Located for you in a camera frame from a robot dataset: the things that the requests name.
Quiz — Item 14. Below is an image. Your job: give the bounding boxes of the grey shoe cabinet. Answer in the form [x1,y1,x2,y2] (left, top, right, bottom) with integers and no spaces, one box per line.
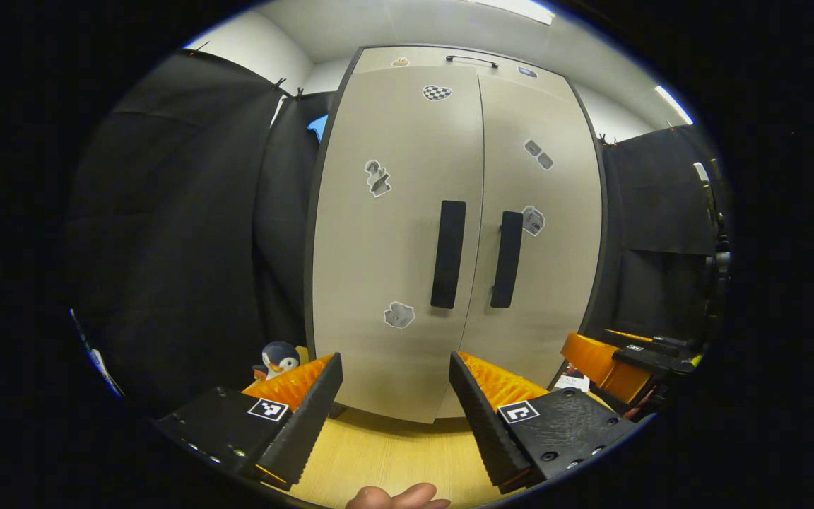
[303,45,609,425]

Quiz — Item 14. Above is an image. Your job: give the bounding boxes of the grey cabinet door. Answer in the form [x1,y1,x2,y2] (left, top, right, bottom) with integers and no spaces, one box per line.
[312,65,485,425]
[439,71,604,419]

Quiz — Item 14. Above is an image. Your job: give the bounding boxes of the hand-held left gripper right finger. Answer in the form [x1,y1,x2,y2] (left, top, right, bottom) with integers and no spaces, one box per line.
[447,351,637,496]

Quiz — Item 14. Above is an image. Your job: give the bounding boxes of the penguin plush toy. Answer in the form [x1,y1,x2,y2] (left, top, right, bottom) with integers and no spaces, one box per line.
[252,341,303,382]

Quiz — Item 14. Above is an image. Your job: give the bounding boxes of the ceiling light panel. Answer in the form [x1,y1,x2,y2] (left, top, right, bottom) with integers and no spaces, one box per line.
[471,0,556,26]
[654,85,695,127]

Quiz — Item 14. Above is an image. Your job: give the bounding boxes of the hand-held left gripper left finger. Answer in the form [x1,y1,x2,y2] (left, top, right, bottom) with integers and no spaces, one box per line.
[155,352,344,492]

